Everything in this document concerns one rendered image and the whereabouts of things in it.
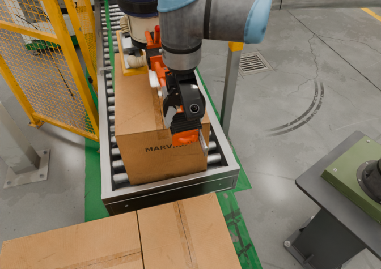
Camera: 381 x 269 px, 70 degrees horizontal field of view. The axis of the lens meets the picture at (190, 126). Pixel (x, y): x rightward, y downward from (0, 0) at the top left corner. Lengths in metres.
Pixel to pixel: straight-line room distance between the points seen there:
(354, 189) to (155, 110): 0.88
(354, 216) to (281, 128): 1.37
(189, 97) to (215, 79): 2.28
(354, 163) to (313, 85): 1.80
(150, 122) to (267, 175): 1.26
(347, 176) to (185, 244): 0.75
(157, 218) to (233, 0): 1.06
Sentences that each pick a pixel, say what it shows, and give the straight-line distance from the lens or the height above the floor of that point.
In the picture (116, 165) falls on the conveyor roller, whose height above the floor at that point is 0.54.
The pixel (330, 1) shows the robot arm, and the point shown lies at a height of 1.54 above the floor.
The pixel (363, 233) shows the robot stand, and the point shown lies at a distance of 1.29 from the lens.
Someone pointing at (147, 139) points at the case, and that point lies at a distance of 1.17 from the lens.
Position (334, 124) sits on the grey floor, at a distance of 2.74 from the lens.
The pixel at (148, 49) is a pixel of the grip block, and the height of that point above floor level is 1.24.
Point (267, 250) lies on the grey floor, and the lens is 1.94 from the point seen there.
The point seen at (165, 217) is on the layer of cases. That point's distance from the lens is 1.37.
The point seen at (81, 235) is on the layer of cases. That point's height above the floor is 0.54.
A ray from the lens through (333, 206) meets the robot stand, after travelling 1.29.
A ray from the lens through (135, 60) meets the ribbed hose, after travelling 1.11.
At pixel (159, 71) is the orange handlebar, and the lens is 0.93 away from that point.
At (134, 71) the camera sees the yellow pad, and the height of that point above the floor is 1.12.
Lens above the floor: 1.79
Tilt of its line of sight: 48 degrees down
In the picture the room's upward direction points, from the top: straight up
